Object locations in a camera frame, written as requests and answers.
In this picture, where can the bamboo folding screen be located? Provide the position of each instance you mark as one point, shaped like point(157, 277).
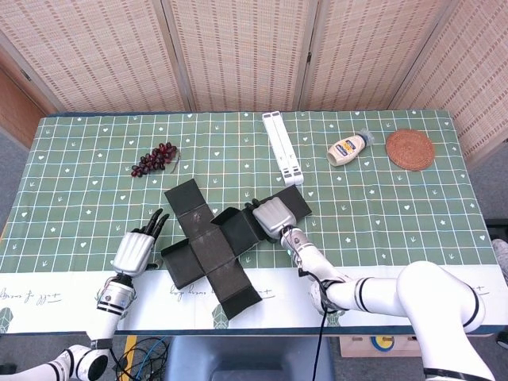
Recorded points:
point(238, 51)

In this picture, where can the round brown woven coaster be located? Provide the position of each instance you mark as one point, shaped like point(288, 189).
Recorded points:
point(410, 150)

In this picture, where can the cream mayonnaise squeeze bottle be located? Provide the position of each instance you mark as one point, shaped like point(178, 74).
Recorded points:
point(345, 151)

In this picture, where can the black cardboard box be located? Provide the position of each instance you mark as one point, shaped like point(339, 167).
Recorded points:
point(206, 254)

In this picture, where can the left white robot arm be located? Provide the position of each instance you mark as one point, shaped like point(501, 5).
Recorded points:
point(109, 309)

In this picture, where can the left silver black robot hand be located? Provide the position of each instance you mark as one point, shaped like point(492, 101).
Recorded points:
point(131, 252)

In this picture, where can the dark red grape bunch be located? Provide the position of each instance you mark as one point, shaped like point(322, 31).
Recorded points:
point(152, 160)

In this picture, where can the white folding stand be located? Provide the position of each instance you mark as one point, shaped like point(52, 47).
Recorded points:
point(283, 151)

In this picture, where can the grey white shoe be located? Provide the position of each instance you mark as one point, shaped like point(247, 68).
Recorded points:
point(501, 258)

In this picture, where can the brown wooden door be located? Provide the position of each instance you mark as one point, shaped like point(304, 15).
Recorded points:
point(16, 115)

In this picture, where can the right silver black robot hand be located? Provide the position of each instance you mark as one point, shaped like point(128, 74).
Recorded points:
point(272, 216)

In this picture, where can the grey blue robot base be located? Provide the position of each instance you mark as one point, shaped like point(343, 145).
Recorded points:
point(246, 357)

